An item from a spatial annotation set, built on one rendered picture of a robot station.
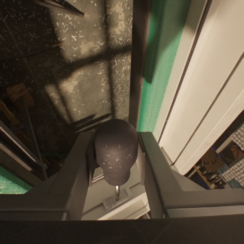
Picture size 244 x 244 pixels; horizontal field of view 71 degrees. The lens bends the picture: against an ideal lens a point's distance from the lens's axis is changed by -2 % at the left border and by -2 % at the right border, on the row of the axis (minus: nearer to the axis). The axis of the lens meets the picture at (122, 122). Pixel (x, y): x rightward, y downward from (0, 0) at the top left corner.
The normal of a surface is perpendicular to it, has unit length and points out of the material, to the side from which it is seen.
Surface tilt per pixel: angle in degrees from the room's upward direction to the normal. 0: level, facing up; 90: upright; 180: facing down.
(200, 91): 90
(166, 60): 0
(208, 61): 90
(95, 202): 90
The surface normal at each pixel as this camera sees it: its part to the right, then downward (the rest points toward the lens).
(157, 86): 0.48, 0.72
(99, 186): 0.01, -0.58
